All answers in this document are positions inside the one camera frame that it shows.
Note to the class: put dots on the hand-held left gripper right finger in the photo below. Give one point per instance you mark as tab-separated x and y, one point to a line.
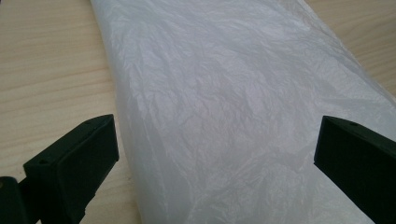
361	165

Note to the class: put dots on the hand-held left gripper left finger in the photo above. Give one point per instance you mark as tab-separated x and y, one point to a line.
74	168

